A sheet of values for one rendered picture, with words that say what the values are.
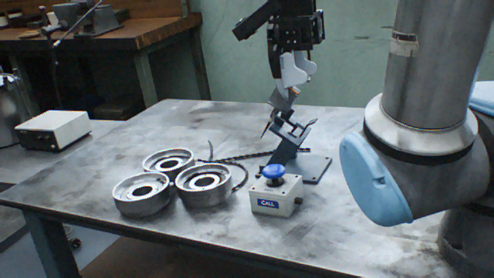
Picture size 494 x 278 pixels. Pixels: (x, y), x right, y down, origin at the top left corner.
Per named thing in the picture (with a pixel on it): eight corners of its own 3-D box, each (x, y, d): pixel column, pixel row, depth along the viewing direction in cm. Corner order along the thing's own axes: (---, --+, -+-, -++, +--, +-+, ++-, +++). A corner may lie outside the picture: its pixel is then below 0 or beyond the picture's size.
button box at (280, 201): (251, 212, 84) (247, 188, 82) (268, 192, 89) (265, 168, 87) (294, 220, 80) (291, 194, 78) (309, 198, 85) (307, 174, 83)
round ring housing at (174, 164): (156, 194, 94) (151, 177, 93) (140, 176, 103) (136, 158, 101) (204, 177, 98) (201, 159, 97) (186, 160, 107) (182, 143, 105)
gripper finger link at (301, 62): (316, 96, 89) (310, 49, 85) (286, 96, 92) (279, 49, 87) (321, 88, 91) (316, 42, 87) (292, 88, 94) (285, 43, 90)
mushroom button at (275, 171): (261, 197, 83) (257, 171, 81) (271, 185, 86) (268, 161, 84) (282, 200, 81) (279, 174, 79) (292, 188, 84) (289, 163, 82)
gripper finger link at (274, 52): (278, 80, 83) (274, 28, 81) (269, 80, 84) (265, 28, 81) (288, 75, 87) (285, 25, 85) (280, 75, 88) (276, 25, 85)
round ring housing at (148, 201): (127, 227, 85) (122, 207, 83) (110, 204, 93) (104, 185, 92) (182, 204, 90) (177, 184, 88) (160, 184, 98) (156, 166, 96)
